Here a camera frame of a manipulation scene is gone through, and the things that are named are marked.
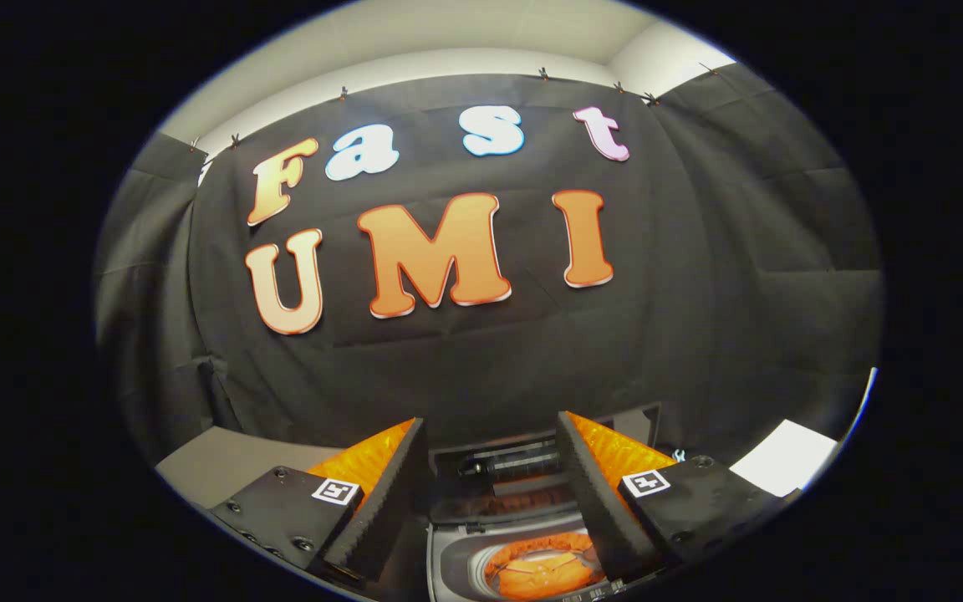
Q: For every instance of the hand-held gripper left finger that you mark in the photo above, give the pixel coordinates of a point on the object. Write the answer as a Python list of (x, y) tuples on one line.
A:
[(381, 518)]

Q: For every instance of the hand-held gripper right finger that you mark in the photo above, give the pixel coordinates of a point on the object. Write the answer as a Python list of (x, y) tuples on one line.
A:
[(598, 510)]

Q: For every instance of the orange polo shirt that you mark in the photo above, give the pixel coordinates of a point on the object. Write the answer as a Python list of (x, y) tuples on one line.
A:
[(544, 573)]

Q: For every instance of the grey board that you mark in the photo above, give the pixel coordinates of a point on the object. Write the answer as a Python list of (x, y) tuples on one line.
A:
[(231, 460)]

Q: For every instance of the black backdrop cloth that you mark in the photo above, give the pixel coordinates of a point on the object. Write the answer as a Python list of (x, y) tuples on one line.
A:
[(490, 368)]

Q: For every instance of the white box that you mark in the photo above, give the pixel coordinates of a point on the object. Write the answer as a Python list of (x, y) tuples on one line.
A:
[(787, 460)]

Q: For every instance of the row of cloth clips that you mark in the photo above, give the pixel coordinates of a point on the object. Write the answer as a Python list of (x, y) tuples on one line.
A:
[(543, 74)]

